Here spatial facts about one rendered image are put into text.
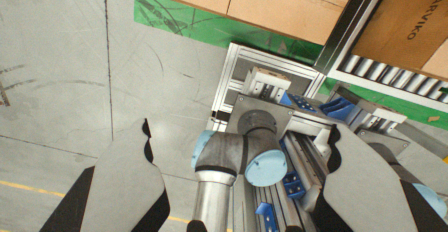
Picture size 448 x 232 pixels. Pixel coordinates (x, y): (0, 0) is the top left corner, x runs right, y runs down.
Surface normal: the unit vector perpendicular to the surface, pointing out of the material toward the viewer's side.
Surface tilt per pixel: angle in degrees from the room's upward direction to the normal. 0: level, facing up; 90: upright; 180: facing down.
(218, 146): 63
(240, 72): 0
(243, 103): 0
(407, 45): 90
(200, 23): 0
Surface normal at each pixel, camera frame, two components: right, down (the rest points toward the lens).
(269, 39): -0.05, 0.45
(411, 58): -0.97, -0.25
